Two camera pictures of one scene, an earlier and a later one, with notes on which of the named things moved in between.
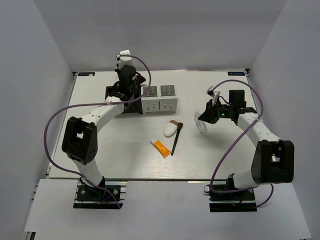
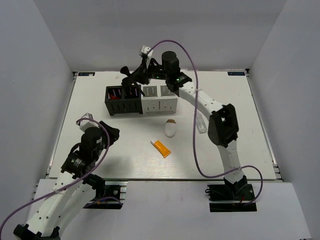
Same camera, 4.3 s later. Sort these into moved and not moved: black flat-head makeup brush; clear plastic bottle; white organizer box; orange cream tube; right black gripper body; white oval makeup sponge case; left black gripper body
Moved: black flat-head makeup brush; right black gripper body; left black gripper body
Not moved: white oval makeup sponge case; white organizer box; clear plastic bottle; orange cream tube
